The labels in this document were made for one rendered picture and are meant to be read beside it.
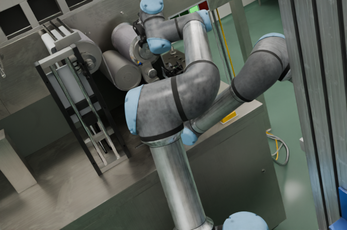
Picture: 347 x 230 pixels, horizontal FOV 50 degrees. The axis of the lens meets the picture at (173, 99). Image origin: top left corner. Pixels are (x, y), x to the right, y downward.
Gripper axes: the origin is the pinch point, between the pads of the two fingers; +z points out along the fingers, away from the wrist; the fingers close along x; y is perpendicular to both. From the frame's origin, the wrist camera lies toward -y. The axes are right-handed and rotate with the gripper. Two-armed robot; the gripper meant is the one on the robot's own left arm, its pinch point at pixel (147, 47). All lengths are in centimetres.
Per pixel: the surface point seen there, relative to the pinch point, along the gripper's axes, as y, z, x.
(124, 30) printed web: 16.9, 14.2, 1.4
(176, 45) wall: 77, 286, -112
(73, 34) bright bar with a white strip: 14.5, -11.0, 25.3
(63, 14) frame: 37.6, 16.6, 21.3
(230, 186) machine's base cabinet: -70, 28, -6
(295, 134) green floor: -75, 109, -90
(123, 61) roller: 2.0, 8.7, 10.3
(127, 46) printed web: 6.9, 7.1, 5.7
